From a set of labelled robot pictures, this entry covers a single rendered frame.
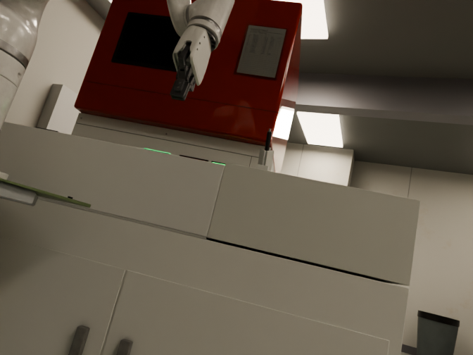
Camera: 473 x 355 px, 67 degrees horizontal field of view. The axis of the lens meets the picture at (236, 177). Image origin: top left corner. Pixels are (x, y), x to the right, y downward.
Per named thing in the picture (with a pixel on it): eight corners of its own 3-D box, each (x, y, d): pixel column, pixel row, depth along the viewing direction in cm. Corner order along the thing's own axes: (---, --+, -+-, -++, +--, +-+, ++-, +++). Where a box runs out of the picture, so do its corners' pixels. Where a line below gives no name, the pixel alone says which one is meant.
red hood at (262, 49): (143, 161, 216) (171, 73, 229) (276, 189, 200) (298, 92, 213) (71, 106, 144) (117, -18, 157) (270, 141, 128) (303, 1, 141)
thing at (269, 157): (250, 198, 100) (261, 153, 102) (265, 201, 99) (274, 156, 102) (248, 193, 94) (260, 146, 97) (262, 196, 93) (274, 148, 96)
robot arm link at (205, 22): (191, 44, 91) (188, 52, 90) (184, 13, 83) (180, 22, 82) (223, 47, 89) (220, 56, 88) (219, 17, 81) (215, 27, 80)
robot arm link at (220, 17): (178, 22, 86) (207, 10, 81) (195, -14, 91) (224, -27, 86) (199, 48, 92) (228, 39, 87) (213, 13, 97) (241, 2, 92)
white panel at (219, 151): (49, 206, 143) (82, 114, 151) (248, 254, 127) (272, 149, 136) (43, 204, 140) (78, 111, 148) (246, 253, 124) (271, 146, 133)
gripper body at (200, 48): (191, 51, 90) (177, 85, 86) (182, 17, 81) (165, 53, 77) (219, 55, 89) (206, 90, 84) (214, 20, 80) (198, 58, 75)
